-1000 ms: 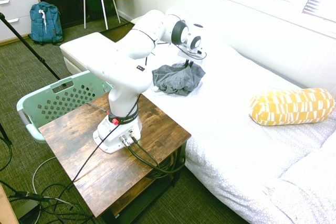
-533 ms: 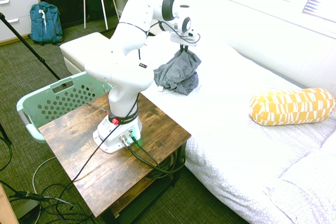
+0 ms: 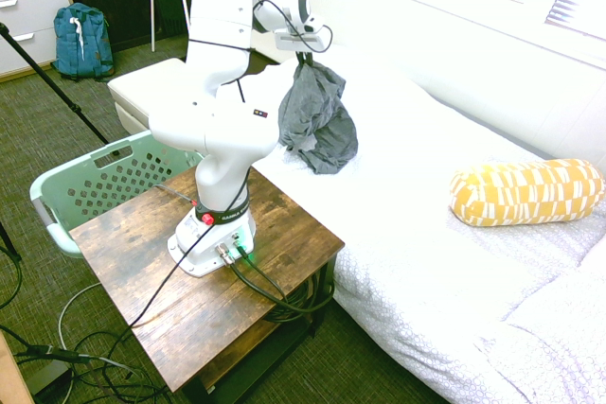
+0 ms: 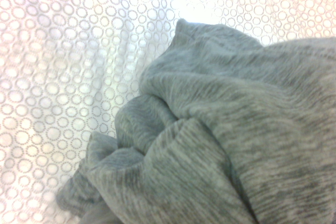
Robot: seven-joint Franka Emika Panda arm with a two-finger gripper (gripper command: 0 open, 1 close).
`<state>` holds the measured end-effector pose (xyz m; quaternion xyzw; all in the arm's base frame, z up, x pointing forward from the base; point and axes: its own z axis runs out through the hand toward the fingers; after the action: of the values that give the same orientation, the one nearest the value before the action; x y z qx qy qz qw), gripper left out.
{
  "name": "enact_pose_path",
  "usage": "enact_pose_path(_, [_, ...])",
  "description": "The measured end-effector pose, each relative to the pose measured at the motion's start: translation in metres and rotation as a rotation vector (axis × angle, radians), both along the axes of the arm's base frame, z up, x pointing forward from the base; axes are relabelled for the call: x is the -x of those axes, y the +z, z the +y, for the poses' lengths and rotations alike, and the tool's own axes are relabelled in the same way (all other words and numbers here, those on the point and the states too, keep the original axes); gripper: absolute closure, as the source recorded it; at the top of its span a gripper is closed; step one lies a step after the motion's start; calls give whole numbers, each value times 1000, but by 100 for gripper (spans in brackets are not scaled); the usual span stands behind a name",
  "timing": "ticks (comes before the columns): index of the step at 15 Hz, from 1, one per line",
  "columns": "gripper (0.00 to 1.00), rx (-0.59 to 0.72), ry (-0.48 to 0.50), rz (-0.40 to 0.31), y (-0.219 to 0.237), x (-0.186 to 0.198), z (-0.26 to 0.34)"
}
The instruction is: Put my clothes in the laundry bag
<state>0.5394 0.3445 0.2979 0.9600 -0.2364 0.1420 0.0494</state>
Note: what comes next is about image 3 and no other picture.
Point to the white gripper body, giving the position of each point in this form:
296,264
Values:
296,40

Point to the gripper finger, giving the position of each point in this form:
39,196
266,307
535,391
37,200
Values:
310,58
300,57

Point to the grey heathered garment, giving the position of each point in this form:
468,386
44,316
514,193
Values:
322,134

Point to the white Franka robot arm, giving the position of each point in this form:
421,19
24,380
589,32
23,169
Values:
222,129

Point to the mint green laundry basket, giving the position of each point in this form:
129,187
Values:
61,186

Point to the white thin pole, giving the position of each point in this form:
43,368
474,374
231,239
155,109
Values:
152,6

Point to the cream upholstered bench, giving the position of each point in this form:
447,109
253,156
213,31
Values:
151,87

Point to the white circle-print bedspread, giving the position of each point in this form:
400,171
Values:
416,243

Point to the blue backpack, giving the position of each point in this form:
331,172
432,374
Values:
83,40

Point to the yellow white patterned bolster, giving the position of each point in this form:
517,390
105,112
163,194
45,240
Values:
525,191

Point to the white drawer dresser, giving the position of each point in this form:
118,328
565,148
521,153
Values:
28,11

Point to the rustic wooden side table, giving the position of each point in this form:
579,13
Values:
199,319

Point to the black floor box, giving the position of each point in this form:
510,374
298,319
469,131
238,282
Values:
49,375

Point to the light wooden board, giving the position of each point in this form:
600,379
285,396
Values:
9,375

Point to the black camera tripod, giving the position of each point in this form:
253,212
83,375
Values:
52,82

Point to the black camera stand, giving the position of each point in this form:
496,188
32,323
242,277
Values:
10,240

